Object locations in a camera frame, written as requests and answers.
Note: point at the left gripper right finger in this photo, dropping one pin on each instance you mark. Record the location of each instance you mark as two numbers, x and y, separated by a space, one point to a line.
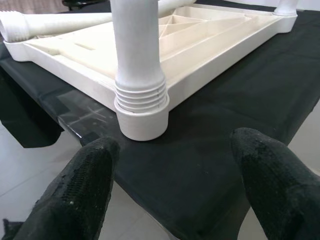
280 190

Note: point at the white children table top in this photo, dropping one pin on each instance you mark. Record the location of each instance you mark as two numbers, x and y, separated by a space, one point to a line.
225 50

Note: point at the black tablecloth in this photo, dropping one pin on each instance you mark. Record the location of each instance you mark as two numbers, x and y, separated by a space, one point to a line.
225 125

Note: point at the clear tape strip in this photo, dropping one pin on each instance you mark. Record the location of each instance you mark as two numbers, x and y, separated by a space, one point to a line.
75 117

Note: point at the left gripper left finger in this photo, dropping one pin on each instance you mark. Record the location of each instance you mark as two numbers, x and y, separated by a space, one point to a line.
75 195

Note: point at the white plastic table leg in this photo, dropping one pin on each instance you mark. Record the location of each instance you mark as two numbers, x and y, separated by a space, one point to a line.
285 6
62 22
136 50

